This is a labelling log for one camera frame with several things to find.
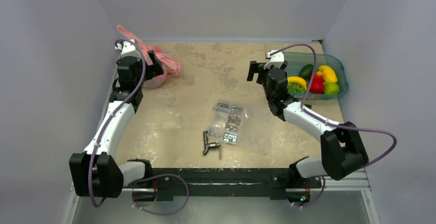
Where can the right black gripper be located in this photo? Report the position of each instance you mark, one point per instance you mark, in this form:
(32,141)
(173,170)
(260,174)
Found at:
(257,71)

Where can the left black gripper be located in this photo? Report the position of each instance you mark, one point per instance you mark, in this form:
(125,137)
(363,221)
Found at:
(153,70)

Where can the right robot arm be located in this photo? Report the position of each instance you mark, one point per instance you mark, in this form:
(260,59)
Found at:
(342,149)

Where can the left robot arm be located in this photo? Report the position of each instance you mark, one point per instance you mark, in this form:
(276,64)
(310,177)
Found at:
(94,171)

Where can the yellow banana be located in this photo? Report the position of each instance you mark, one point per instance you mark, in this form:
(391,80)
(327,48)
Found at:
(297,81)

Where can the green grapes bunch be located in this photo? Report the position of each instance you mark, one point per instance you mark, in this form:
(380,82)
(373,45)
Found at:
(296,88)

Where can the dark green avocado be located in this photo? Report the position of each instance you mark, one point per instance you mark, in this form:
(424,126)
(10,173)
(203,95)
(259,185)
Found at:
(306,71)

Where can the clear plastic screw box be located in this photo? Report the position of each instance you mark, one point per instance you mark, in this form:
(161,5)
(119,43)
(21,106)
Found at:
(240,124)

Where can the red apple in tub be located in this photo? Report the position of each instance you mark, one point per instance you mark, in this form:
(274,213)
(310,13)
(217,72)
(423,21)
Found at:
(317,86)

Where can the green lime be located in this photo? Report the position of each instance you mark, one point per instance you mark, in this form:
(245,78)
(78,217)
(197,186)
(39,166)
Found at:
(331,88)

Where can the black metal tool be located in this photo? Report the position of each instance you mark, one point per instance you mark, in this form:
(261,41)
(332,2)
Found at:
(210,145)

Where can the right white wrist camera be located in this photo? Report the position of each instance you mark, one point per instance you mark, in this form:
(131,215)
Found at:
(275,60)

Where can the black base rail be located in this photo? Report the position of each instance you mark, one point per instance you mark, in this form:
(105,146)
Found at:
(273,183)

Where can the aluminium frame rail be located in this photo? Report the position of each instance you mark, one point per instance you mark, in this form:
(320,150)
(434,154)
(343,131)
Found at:
(342,201)

